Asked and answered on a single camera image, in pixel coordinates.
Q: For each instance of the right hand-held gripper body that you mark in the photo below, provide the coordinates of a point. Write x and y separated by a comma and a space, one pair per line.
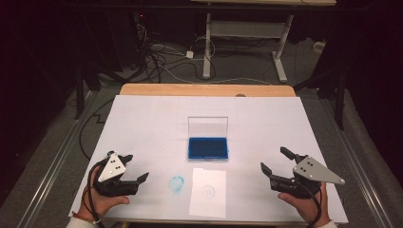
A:
309, 172

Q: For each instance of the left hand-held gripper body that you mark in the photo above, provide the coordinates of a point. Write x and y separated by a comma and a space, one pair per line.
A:
111, 167

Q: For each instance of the round clear stamp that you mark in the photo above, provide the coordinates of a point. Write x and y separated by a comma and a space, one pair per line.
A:
176, 183

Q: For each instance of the white paper sheet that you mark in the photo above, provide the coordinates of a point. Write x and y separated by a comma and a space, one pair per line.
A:
207, 205

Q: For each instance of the person's right hand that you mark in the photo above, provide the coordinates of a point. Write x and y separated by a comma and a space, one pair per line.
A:
312, 209

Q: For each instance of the person's left hand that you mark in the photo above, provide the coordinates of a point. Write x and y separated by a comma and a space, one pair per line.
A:
104, 204

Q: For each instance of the white table cover sheet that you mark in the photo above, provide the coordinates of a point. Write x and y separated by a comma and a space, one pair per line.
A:
152, 126

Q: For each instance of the blue ink pad clear lid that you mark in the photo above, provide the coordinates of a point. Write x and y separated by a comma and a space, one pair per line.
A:
208, 148

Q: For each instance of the black metal stand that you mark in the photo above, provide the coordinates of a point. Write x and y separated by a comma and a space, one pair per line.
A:
340, 104
79, 95

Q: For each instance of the wooden table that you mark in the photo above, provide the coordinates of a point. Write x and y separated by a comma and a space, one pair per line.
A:
206, 90

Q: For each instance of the small white box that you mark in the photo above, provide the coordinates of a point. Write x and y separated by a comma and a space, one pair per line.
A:
318, 47

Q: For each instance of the white power adapter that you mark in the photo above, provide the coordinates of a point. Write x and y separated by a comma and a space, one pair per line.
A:
189, 54

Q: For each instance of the aluminium floor rail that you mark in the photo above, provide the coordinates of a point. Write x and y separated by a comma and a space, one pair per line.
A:
53, 164
358, 164

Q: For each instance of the white desk frame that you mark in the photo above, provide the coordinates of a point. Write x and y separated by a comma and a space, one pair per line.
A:
247, 30

